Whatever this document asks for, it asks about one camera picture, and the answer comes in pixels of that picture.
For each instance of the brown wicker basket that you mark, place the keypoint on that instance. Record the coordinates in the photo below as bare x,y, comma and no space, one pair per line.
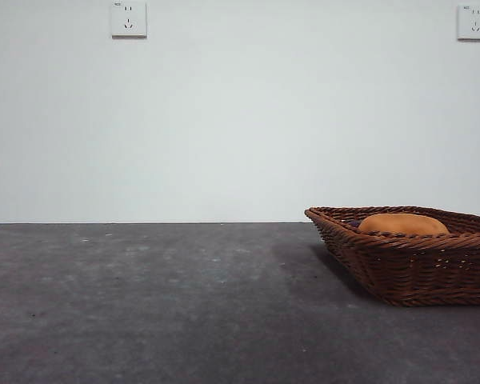
416,272

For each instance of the brown potato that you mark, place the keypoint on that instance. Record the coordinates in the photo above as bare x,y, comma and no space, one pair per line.
404,224

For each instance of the white wall socket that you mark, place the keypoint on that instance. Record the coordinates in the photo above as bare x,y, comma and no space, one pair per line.
129,20
472,22

